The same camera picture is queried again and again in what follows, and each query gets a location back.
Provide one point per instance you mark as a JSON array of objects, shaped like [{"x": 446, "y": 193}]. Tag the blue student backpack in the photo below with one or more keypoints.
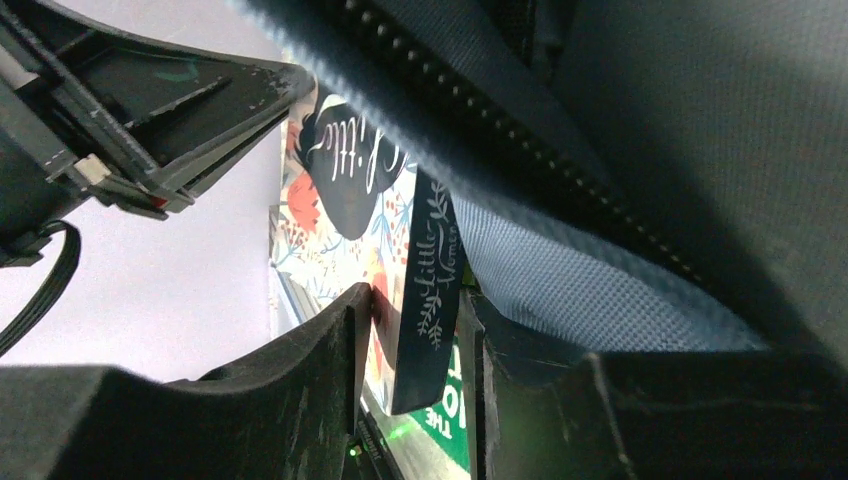
[{"x": 627, "y": 175}]

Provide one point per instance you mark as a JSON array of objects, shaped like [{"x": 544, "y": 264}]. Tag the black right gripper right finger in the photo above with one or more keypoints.
[{"x": 538, "y": 408}]

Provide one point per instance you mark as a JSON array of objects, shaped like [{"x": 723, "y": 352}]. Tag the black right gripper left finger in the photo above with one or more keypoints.
[{"x": 284, "y": 411}]

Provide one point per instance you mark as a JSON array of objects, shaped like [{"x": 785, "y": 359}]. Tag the floral Little Women book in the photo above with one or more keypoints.
[{"x": 356, "y": 208}]

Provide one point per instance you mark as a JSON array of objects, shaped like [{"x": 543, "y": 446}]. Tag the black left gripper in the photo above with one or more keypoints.
[{"x": 90, "y": 111}]

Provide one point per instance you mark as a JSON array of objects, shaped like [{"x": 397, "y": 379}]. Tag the green Treehouse book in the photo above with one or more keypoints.
[{"x": 429, "y": 443}]

